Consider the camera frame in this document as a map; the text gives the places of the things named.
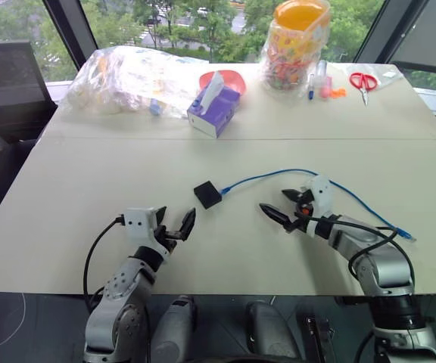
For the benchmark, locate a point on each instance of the small orange plastic piece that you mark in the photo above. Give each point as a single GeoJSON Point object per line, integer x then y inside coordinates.
{"type": "Point", "coordinates": [338, 93]}

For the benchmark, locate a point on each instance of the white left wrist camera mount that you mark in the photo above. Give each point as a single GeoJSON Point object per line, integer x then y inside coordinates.
{"type": "Point", "coordinates": [138, 221]}

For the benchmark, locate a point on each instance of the clear tube with pink base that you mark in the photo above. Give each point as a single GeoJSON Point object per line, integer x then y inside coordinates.
{"type": "Point", "coordinates": [324, 81]}

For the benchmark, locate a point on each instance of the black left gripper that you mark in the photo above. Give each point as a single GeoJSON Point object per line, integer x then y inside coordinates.
{"type": "Point", "coordinates": [170, 236]}

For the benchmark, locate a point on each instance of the purple tissue box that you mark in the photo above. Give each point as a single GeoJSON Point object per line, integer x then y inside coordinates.
{"type": "Point", "coordinates": [214, 111]}

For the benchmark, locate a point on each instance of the blue marker pen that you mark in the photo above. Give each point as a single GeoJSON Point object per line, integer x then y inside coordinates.
{"type": "Point", "coordinates": [311, 89]}

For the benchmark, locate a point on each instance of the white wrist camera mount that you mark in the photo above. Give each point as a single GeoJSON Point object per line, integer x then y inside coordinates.
{"type": "Point", "coordinates": [322, 193]}
{"type": "Point", "coordinates": [138, 221]}

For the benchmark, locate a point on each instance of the grey rounded robot leg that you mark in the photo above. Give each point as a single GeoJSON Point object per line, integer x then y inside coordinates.
{"type": "Point", "coordinates": [174, 329]}
{"type": "Point", "coordinates": [269, 329]}

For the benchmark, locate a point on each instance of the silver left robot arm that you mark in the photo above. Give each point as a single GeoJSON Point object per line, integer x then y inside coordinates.
{"type": "Point", "coordinates": [121, 295]}

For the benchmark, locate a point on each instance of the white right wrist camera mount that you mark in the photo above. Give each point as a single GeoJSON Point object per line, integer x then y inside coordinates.
{"type": "Point", "coordinates": [322, 193]}

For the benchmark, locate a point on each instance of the black square charger block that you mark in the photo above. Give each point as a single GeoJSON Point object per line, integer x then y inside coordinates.
{"type": "Point", "coordinates": [207, 194]}

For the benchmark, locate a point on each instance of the black device under table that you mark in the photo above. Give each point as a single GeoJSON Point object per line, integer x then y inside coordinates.
{"type": "Point", "coordinates": [318, 338]}

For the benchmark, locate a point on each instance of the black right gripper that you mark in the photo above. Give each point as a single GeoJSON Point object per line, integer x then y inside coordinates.
{"type": "Point", "coordinates": [302, 211]}

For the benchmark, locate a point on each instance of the pink plastic bowl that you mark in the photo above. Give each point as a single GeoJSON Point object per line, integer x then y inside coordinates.
{"type": "Point", "coordinates": [233, 81]}

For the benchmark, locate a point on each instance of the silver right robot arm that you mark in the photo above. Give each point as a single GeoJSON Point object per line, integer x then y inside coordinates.
{"type": "Point", "coordinates": [384, 264]}

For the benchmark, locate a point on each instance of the black window frame post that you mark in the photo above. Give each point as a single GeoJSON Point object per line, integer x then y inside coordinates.
{"type": "Point", "coordinates": [377, 28]}
{"type": "Point", "coordinates": [68, 32]}

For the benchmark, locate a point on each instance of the clear plastic bag of goods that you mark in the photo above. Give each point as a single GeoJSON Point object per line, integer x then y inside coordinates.
{"type": "Point", "coordinates": [127, 81]}

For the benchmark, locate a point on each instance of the black office chair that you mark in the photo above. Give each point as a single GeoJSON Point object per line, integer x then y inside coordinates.
{"type": "Point", "coordinates": [10, 98]}

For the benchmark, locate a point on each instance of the bagged jar with orange lid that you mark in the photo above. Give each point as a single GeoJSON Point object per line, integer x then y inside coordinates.
{"type": "Point", "coordinates": [297, 49]}

